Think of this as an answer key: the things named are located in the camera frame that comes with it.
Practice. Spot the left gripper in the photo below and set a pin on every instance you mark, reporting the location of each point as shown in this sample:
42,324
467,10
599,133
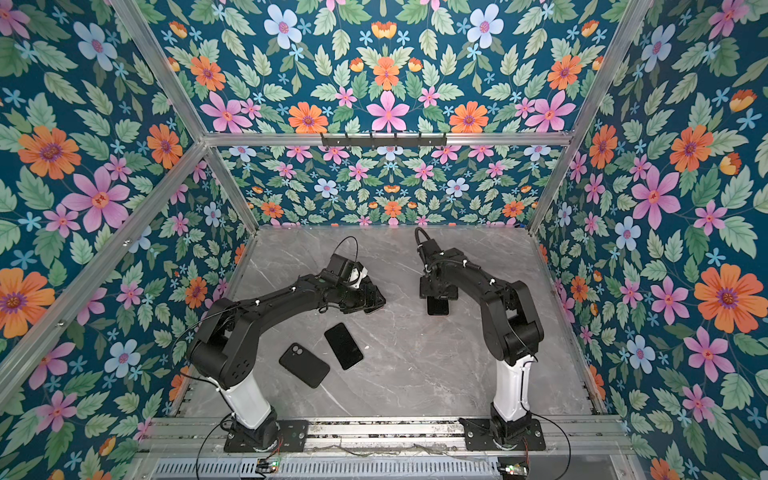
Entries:
364,301

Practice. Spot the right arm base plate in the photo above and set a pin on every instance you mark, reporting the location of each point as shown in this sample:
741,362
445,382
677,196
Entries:
485,434

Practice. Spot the black phone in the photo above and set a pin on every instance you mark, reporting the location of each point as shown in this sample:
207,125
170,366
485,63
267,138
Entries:
343,346
438,306

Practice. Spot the metal hook rail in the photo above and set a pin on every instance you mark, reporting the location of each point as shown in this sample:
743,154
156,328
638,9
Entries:
371,140

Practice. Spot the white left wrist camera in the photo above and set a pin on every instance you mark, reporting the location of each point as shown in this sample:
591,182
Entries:
357,276

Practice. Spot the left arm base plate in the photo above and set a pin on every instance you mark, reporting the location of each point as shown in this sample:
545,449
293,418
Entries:
284,435

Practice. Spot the pink phone case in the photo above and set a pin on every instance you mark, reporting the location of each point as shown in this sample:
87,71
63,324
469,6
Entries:
438,306

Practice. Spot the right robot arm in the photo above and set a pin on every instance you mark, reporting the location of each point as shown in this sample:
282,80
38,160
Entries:
511,328

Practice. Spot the white ventilated cable duct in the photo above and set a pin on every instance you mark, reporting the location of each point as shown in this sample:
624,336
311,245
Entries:
327,468

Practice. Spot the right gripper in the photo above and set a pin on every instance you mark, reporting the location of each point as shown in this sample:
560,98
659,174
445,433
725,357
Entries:
424,290

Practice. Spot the black phone case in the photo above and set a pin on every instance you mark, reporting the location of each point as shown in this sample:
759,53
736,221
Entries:
304,365

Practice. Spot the aluminium front rail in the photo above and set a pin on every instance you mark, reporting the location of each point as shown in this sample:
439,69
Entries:
357,436

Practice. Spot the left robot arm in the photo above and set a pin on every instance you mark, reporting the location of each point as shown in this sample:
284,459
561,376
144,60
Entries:
225,347

